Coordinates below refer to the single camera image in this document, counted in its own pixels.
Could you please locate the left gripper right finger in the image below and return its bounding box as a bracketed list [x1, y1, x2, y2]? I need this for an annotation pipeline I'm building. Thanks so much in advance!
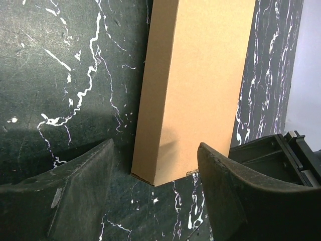
[197, 143, 320, 240]

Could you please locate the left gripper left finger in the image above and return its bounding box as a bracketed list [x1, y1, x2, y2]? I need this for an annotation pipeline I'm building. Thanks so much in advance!
[1, 139, 114, 240]

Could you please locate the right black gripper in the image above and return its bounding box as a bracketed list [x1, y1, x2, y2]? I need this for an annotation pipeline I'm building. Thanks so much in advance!
[229, 131, 320, 187]

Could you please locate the cardboard box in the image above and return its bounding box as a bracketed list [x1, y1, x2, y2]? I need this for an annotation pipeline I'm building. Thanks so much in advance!
[131, 0, 255, 186]

